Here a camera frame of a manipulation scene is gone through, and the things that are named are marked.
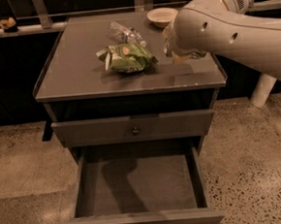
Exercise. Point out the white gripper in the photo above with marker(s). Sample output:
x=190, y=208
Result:
x=171, y=40

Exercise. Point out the green 7up can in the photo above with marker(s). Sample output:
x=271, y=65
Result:
x=197, y=54

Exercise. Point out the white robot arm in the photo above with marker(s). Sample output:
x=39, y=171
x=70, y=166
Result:
x=224, y=28

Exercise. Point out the grey drawer cabinet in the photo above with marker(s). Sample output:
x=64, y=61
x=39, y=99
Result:
x=75, y=86

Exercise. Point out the grey top drawer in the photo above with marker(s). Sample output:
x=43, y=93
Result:
x=113, y=130

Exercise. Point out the round top drawer knob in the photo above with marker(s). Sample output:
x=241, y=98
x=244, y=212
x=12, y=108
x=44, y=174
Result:
x=136, y=131

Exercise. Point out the open grey middle drawer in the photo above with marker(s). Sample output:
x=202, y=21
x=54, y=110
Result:
x=156, y=182

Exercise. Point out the white paper bowl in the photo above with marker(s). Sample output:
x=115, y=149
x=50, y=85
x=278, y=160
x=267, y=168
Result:
x=162, y=17

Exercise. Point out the green chip bag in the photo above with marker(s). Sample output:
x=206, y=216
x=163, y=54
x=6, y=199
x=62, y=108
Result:
x=126, y=58

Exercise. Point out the clear plastic water bottle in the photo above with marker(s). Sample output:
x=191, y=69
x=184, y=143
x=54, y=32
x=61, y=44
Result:
x=125, y=34

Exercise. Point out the small yellow black object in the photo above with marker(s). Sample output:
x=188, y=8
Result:
x=8, y=25

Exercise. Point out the metal railing frame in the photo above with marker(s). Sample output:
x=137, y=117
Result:
x=36, y=16

